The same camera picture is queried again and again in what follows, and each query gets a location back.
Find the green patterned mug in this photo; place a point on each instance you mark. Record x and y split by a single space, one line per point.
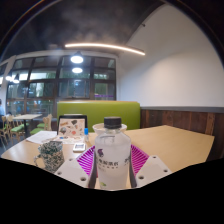
52 156

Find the light wooden dining table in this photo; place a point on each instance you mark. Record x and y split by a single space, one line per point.
26 116

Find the wooden chairs with green cushions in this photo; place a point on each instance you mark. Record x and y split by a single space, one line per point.
16 128

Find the round pendant lamp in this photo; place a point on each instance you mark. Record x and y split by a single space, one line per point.
77 59

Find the small rectangular device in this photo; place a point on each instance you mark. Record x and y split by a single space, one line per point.
79 147

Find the sticker-covered tablet with case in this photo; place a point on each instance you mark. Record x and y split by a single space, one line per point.
71 126

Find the long curved ceiling light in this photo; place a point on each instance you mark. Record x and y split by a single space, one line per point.
103 46

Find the green upholstered bench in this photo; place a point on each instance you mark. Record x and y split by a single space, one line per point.
96 111

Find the white paper sheets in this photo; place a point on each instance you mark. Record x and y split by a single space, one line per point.
41 136

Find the clear plastic water bottle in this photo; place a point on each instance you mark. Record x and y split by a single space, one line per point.
112 156

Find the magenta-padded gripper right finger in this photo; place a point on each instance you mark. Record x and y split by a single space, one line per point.
151 170

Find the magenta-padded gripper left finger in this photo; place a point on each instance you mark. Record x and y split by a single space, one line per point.
70 171

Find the small blue-capped bottle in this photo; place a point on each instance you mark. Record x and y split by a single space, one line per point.
86 136

